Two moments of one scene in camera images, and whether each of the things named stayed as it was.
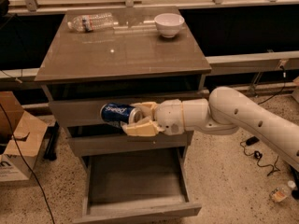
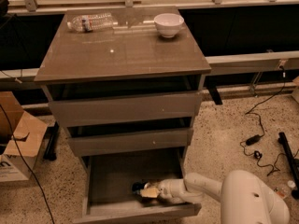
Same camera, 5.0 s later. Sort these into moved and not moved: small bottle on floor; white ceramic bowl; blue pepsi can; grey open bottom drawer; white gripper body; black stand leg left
Moved: white gripper body; blue pepsi can
Not moved: grey open bottom drawer; black stand leg left; white ceramic bowl; small bottle on floor
